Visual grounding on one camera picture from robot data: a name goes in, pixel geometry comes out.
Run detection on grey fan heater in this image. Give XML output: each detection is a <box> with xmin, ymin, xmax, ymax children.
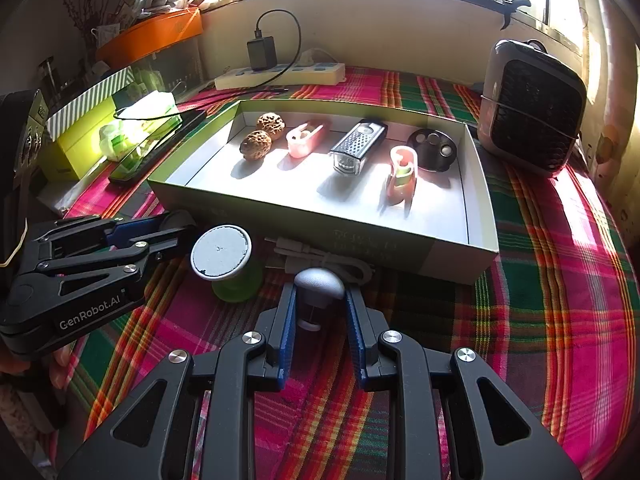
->
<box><xmin>477</xmin><ymin>39</ymin><xmax>587</xmax><ymax>177</ymax></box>

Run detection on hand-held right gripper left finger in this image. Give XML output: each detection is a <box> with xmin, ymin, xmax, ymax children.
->
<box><xmin>57</xmin><ymin>282</ymin><xmax>300</xmax><ymax>480</ymax></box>

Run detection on green bottle with grey lid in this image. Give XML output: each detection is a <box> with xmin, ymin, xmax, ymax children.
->
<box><xmin>190</xmin><ymin>225</ymin><xmax>263</xmax><ymax>303</ymax></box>

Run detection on shallow green cardboard box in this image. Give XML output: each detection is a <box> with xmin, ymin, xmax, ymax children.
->
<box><xmin>147</xmin><ymin>99</ymin><xmax>501</xmax><ymax>286</ymax></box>

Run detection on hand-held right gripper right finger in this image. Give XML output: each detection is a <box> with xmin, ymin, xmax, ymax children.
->
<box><xmin>344</xmin><ymin>287</ymin><xmax>583</xmax><ymax>480</ymax></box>

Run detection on green white striped box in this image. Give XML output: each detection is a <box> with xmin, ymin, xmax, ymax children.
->
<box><xmin>46</xmin><ymin>67</ymin><xmax>136</xmax><ymax>142</ymax></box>

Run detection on black charger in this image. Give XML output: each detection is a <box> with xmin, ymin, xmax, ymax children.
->
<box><xmin>246</xmin><ymin>36</ymin><xmax>277</xmax><ymax>72</ymax></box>

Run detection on black charger cable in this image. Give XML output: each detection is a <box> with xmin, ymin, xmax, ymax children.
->
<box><xmin>234</xmin><ymin>9</ymin><xmax>302</xmax><ymax>92</ymax></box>

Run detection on small metal grater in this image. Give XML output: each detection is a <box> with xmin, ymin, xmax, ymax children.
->
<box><xmin>329</xmin><ymin>120</ymin><xmax>388</xmax><ymax>177</ymax></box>

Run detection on white cloth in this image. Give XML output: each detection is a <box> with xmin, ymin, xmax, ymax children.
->
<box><xmin>40</xmin><ymin>180</ymin><xmax>83</xmax><ymax>216</ymax></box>

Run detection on white cable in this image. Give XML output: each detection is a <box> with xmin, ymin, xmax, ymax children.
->
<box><xmin>265</xmin><ymin>237</ymin><xmax>373</xmax><ymax>286</ymax></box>

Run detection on black round disc with holes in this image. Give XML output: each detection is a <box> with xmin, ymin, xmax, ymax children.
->
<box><xmin>406</xmin><ymin>128</ymin><xmax>457</xmax><ymax>171</ymax></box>

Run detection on pink and white clip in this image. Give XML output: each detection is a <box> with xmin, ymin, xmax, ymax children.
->
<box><xmin>286</xmin><ymin>120</ymin><xmax>326</xmax><ymax>158</ymax></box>

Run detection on glass jar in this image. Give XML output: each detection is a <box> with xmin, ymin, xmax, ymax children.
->
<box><xmin>39</xmin><ymin>57</ymin><xmax>61</xmax><ymax>88</ymax></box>

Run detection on person's left hand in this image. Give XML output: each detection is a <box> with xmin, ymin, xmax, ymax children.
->
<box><xmin>50</xmin><ymin>346</ymin><xmax>77</xmax><ymax>389</ymax></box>

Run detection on white mushroom-shaped knob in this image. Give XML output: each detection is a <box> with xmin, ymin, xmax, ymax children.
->
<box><xmin>292</xmin><ymin>268</ymin><xmax>347</xmax><ymax>331</ymax></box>

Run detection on dried branches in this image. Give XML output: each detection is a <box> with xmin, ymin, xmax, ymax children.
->
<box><xmin>52</xmin><ymin>0</ymin><xmax>131</xmax><ymax>46</ymax></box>

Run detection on pink and green clip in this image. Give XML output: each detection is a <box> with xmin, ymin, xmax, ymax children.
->
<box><xmin>385</xmin><ymin>145</ymin><xmax>418</xmax><ymax>206</ymax></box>

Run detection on brown walnut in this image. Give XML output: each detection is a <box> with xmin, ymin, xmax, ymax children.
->
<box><xmin>239</xmin><ymin>130</ymin><xmax>273</xmax><ymax>161</ymax></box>
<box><xmin>256</xmin><ymin>112</ymin><xmax>286</xmax><ymax>141</ymax></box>

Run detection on black window hook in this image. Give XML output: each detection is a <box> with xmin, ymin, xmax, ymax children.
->
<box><xmin>500</xmin><ymin>0</ymin><xmax>532</xmax><ymax>28</ymax></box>

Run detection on orange box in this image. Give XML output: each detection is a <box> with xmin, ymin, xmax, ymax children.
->
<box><xmin>95</xmin><ymin>7</ymin><xmax>203</xmax><ymax>68</ymax></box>

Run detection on green white plastic packet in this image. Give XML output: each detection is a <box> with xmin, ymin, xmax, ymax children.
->
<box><xmin>100</xmin><ymin>91</ymin><xmax>182</xmax><ymax>161</ymax></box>

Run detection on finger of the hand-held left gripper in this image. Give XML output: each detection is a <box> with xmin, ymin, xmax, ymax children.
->
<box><xmin>37</xmin><ymin>222</ymin><xmax>199</xmax><ymax>299</ymax></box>
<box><xmin>27</xmin><ymin>212</ymin><xmax>173</xmax><ymax>262</ymax></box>

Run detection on black remote control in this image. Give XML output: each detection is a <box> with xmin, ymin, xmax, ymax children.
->
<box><xmin>109</xmin><ymin>109</ymin><xmax>207</xmax><ymax>186</ymax></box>

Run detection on clear glass tank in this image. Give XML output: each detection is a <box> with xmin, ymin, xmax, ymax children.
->
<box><xmin>135</xmin><ymin>37</ymin><xmax>206</xmax><ymax>93</ymax></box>

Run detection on white power strip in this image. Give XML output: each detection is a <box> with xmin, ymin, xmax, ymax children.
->
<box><xmin>214</xmin><ymin>50</ymin><xmax>347</xmax><ymax>92</ymax></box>

